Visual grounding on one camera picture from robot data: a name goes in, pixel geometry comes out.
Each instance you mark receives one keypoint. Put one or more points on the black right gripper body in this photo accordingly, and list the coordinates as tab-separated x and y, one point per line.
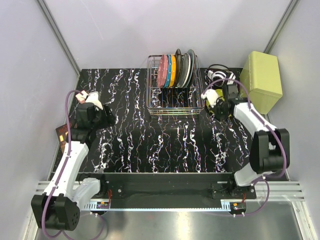
219	111

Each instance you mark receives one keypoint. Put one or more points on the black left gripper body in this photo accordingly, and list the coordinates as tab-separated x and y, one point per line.
104	116

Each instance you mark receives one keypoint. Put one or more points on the lime green polka dot plate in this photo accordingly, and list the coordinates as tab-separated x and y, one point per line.
210	109

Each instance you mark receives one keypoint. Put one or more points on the orange polka dot plate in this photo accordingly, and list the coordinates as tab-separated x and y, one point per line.
173	70

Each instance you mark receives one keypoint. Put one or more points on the blue polka dot plate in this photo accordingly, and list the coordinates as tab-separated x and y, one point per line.
169	71

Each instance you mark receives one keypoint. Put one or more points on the pink polka dot plate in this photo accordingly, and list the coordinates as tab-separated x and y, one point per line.
162	71

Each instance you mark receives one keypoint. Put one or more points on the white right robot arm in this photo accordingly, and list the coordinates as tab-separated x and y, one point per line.
269	154

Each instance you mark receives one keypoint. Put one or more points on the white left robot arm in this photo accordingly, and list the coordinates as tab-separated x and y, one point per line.
60	204

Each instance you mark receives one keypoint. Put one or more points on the black and white headphones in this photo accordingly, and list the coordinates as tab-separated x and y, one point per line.
219	71

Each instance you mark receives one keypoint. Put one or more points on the pink dice cube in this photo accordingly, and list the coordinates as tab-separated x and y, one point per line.
81	97

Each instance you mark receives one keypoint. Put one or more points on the dark cover book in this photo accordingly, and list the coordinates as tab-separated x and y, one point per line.
62	135

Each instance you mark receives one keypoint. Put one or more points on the lime green box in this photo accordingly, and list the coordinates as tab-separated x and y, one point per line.
261	77

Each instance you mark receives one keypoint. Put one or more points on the grey-green plate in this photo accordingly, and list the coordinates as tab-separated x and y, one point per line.
186	68

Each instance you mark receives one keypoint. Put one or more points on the teal rimmed plate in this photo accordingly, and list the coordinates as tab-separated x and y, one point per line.
194	61

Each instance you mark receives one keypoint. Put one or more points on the dark brown rimmed plate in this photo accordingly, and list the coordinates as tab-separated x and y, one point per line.
178	56

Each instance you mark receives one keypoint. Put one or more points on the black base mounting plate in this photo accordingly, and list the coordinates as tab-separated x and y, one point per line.
213	185

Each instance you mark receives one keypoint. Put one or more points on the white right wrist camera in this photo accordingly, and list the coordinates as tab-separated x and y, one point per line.
211	97

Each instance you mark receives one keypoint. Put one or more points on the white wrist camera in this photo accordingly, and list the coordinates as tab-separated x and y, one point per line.
211	97
94	98

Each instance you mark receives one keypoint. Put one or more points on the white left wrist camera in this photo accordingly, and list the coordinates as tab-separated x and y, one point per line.
94	98

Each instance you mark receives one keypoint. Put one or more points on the chrome wire dish rack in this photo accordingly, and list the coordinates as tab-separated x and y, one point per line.
172	101

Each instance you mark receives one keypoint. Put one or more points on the aluminium frame rail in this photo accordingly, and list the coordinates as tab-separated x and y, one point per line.
58	35

